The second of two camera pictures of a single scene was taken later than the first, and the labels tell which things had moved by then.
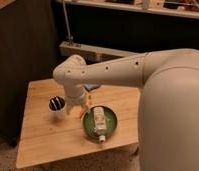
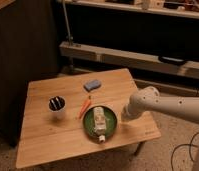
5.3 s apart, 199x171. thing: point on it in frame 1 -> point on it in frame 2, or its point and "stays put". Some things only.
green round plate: (112, 122) stays put
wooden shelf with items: (183, 8) stays put
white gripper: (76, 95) -> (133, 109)
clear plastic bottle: (99, 122) stays put
